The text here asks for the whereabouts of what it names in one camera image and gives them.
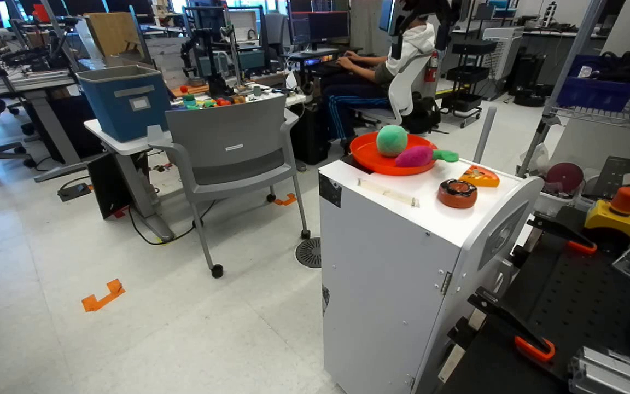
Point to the grey pole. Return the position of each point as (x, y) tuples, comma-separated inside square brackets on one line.
[(484, 137)]

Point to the grey chair on castors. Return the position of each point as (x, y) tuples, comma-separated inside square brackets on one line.
[(233, 148)]

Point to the yellow emergency stop button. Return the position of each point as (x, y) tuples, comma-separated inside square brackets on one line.
[(618, 216)]

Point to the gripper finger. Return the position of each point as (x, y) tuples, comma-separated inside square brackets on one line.
[(443, 35), (397, 44)]

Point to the white office chair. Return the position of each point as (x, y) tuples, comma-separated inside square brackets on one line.
[(410, 87)]

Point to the magenta beetroot plushie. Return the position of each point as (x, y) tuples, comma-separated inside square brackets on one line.
[(413, 157)]

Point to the blue storage bin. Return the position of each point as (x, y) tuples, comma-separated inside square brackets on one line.
[(126, 104)]

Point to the heap of colourful toys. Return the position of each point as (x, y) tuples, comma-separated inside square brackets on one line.
[(208, 101)]

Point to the strip of clear tape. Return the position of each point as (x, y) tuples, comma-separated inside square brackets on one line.
[(386, 192)]

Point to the monitor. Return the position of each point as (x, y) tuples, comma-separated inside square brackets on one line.
[(320, 26)]

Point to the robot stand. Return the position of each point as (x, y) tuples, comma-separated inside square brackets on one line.
[(566, 295)]

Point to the orange floor tape mark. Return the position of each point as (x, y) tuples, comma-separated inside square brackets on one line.
[(286, 200), (101, 298)]

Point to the aluminium profile bar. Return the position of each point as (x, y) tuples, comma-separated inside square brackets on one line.
[(605, 375)]

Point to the grey desk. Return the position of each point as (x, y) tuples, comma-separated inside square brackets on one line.
[(47, 109)]

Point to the orange plate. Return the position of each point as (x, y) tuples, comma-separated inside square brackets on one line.
[(367, 156)]

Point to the white cabinet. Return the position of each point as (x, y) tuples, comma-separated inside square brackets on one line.
[(386, 273)]

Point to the black computer tower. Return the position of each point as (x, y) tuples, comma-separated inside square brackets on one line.
[(110, 186)]

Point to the brown donut toy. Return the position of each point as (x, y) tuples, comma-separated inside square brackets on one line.
[(457, 196)]

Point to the maroon round disc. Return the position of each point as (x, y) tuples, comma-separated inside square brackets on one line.
[(564, 178)]

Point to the black utility cart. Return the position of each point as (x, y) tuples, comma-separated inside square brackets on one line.
[(468, 71)]

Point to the person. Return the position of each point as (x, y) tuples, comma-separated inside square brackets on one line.
[(359, 93)]

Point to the red fire extinguisher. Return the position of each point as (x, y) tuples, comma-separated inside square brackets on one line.
[(431, 67)]

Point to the black power strip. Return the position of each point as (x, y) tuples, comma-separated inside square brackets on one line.
[(74, 192)]

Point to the black clamp with orange grip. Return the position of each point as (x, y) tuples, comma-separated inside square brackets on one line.
[(561, 232), (512, 325)]

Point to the round floor drain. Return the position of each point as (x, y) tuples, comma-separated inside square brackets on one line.
[(309, 253)]

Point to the black perforated plate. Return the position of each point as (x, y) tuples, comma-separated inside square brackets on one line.
[(613, 175)]

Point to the pizza slice toy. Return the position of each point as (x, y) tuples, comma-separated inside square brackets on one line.
[(480, 177)]

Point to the black small robot arm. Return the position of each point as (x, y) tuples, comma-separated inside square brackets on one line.
[(214, 60)]

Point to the green ball plushie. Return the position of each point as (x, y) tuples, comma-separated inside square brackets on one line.
[(391, 140)]

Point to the blue crate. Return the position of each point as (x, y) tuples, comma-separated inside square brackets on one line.
[(594, 90)]

